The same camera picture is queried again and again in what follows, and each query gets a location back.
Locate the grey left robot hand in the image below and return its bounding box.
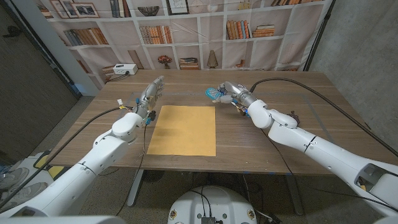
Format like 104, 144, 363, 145
134, 75, 165, 116

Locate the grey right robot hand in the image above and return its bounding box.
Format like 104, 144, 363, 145
216, 81, 257, 108

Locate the blue flip phone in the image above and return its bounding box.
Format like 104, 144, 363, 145
205, 87, 223, 101

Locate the yellow felt sheet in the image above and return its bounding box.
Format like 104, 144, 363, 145
146, 105, 217, 157

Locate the purple toy grape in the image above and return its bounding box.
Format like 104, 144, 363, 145
287, 111, 301, 127

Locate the white power strip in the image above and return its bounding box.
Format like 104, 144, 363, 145
113, 63, 139, 76

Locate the printed bookshelf backdrop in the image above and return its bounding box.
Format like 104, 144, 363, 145
34, 0, 334, 91

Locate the black backdrop stand pole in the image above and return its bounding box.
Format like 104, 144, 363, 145
303, 0, 337, 72

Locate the grey table leg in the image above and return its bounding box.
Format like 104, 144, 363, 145
126, 169, 145, 208
285, 173, 305, 217

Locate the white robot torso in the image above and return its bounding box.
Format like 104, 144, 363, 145
167, 185, 258, 224

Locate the yellow black floor object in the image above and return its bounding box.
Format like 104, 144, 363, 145
32, 150, 65, 180

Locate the grey sneaker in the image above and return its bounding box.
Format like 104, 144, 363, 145
0, 182, 49, 210
0, 167, 30, 191

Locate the black power strip cord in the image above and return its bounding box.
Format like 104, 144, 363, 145
108, 72, 131, 83

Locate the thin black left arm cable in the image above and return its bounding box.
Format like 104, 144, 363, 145
116, 123, 148, 216

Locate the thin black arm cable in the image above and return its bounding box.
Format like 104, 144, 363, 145
116, 123, 148, 216
260, 128, 398, 214

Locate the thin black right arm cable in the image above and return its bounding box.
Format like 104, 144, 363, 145
260, 128, 398, 214

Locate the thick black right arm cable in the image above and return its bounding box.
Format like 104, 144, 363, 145
249, 77, 398, 157

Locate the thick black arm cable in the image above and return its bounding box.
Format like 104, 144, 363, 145
0, 105, 137, 209
249, 77, 398, 157

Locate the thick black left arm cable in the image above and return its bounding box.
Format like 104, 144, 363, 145
0, 105, 137, 209

